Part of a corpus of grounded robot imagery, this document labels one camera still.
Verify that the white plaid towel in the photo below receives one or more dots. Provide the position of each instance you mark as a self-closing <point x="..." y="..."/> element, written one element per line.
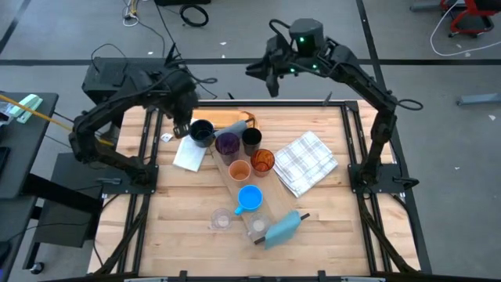
<point x="305" y="164"/>

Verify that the peach plastic cup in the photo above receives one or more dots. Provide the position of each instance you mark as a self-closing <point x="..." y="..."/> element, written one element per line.
<point x="239" y="171"/>

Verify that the blue plastic mug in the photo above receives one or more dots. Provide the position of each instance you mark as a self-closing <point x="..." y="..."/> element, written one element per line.
<point x="250" y="197"/>

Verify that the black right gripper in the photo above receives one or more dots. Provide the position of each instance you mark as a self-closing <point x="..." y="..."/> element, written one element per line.
<point x="280" y="55"/>

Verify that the black cart base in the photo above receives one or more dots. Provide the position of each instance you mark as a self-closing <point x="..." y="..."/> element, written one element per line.
<point x="66" y="203"/>

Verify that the purple faceted tumbler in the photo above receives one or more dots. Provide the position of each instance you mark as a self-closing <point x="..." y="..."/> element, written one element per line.
<point x="228" y="144"/>

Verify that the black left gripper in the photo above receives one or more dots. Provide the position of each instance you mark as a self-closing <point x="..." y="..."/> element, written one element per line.
<point x="182" y="98"/>

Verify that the small white paper tag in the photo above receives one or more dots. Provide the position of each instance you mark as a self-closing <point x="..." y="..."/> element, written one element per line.
<point x="167" y="137"/>

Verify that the black aluminium table frame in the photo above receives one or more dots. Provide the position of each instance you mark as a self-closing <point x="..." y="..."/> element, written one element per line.
<point x="274" y="103"/>

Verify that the gray floor bar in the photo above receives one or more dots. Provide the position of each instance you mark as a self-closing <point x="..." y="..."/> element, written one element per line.
<point x="479" y="99"/>

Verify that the red chair base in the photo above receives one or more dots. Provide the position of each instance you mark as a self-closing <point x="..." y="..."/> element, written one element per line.
<point x="469" y="19"/>

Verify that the yellow towel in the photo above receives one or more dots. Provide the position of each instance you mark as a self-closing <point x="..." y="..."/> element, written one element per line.
<point x="221" y="116"/>

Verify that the small black device on tower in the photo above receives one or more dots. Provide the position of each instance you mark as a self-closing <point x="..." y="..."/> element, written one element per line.
<point x="118" y="79"/>

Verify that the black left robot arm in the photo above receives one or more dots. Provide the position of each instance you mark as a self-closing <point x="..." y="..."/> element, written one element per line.
<point x="98" y="117"/>

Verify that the long wooden board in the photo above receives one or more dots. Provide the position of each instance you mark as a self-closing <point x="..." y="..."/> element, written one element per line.
<point x="274" y="192"/>

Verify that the orange faceted tumbler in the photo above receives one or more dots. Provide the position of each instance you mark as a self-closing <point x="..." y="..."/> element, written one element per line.
<point x="262" y="160"/>

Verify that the black computer tower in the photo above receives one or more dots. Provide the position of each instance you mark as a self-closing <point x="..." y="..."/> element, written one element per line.
<point x="103" y="72"/>

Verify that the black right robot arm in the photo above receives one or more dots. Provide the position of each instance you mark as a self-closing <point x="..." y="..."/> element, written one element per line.
<point x="375" y="98"/>

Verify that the black tumbler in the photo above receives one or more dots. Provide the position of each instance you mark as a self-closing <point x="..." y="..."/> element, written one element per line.
<point x="251" y="137"/>

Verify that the black side desk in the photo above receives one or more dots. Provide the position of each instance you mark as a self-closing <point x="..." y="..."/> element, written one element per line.
<point x="23" y="156"/>

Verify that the light teal towel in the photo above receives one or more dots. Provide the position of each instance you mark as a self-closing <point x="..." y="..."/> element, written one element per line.
<point x="282" y="231"/>

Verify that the mint green stapler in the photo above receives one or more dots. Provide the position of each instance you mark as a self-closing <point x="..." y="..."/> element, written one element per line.
<point x="25" y="107"/>

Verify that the gray towel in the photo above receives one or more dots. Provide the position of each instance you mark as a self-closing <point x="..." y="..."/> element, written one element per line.
<point x="234" y="128"/>

